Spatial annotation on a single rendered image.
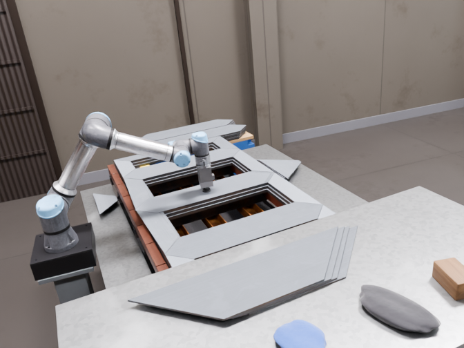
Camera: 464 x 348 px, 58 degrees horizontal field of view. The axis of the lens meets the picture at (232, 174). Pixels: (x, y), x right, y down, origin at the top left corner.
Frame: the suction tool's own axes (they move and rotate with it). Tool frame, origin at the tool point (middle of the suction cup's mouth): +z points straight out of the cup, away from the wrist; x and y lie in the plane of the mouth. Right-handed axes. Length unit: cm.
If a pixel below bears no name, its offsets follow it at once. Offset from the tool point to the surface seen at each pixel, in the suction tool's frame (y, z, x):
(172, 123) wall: 264, 36, 2
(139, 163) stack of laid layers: 63, 1, 34
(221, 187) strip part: 0.8, -0.9, -7.6
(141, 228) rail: -20.2, 2.6, 34.0
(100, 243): -1, 17, 57
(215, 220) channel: 0.2, 17.3, -2.1
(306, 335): -127, -22, -5
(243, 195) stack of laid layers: -6.2, 2.2, -17.4
